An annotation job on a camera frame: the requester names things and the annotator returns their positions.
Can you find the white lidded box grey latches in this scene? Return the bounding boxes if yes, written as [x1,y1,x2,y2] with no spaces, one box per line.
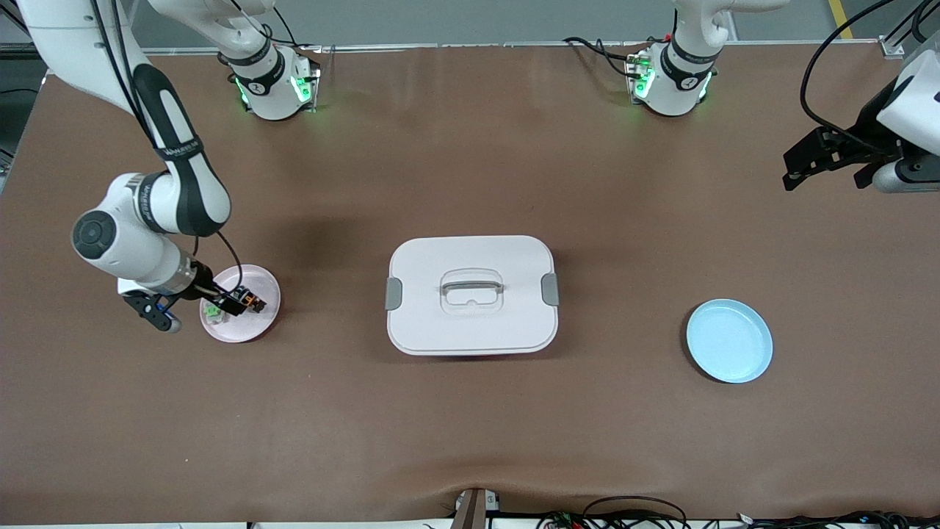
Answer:
[386,235,560,357]

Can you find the pink round plate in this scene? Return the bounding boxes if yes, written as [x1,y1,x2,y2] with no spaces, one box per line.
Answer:
[199,264,282,344]

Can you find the light blue round plate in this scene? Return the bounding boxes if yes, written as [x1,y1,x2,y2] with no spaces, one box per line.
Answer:
[686,298,774,384]

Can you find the brown table cover mat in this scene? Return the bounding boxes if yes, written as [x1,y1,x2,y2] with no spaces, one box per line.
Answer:
[0,43,940,525]

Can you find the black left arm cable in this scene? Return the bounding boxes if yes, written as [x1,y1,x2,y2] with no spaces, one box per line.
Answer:
[800,0,897,151]

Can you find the aluminium corner frame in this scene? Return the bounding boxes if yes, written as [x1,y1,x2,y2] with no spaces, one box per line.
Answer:
[878,0,940,60]

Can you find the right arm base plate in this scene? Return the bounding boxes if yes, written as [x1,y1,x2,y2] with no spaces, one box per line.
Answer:
[234,46,322,117]

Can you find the black left base cable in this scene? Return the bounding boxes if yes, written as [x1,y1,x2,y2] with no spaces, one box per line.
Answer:
[563,37,634,79]

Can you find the black base cable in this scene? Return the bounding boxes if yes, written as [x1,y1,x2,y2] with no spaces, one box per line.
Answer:
[250,4,303,51]
[563,37,634,79]

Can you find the black right base cable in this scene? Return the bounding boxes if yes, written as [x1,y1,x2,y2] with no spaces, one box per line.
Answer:
[250,4,303,51]

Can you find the aluminium table edge rail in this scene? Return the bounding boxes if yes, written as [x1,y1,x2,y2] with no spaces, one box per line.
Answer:
[140,40,886,57]

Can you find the grey metal clamp bracket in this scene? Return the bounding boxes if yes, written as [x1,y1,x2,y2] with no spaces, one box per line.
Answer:
[452,486,502,529]

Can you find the tangled cable bundle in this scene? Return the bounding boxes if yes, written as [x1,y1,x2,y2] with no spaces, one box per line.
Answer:
[536,510,940,529]

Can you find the black looped cable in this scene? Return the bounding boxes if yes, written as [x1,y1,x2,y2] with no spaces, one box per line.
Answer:
[582,496,689,529]

